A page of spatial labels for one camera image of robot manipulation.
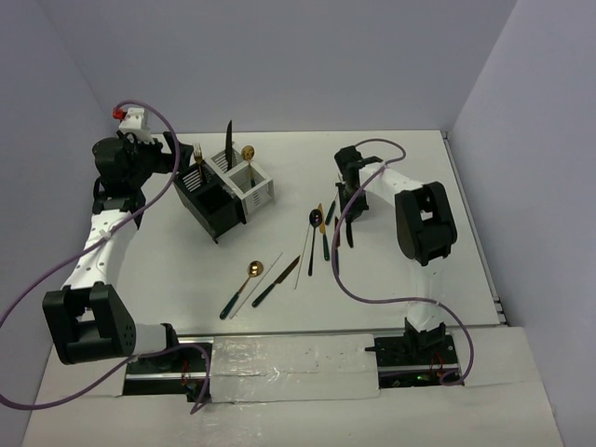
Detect purple cable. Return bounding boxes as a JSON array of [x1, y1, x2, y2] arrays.
[[0, 99, 213, 414], [331, 138, 477, 387]]

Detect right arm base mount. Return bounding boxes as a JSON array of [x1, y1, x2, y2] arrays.
[[364, 334, 460, 389]]

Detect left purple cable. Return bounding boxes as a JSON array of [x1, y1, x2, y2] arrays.
[[0, 99, 213, 414]]

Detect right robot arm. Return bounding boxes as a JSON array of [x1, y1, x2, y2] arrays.
[[334, 145, 457, 364]]

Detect gold spoon green handle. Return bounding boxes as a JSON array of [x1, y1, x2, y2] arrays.
[[241, 145, 256, 187], [219, 261, 264, 320]]

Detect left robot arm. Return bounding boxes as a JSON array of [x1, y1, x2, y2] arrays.
[[42, 131, 192, 372]]

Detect white utensil caddy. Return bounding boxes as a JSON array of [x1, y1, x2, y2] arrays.
[[206, 147, 275, 221]]

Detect gold knife dark handle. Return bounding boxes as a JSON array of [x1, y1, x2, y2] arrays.
[[251, 255, 301, 308]]

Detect black serrated knife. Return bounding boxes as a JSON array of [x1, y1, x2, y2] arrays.
[[224, 120, 234, 171]]

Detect white chopstick long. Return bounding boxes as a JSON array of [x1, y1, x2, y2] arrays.
[[228, 251, 283, 319]]

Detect black spoon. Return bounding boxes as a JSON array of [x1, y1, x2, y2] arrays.
[[307, 209, 322, 277]]

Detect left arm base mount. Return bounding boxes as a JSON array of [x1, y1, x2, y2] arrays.
[[122, 346, 206, 402]]

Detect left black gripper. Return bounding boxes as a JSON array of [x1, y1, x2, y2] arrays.
[[116, 130, 193, 188]]

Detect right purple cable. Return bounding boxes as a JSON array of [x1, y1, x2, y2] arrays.
[[331, 138, 477, 387]]

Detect gold knife green handle short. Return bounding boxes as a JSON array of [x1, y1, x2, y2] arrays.
[[333, 216, 341, 275]]

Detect silver tape sheet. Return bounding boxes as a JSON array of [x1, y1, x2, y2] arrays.
[[210, 334, 380, 403]]

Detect black utensil caddy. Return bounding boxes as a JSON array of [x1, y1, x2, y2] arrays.
[[174, 163, 247, 243]]

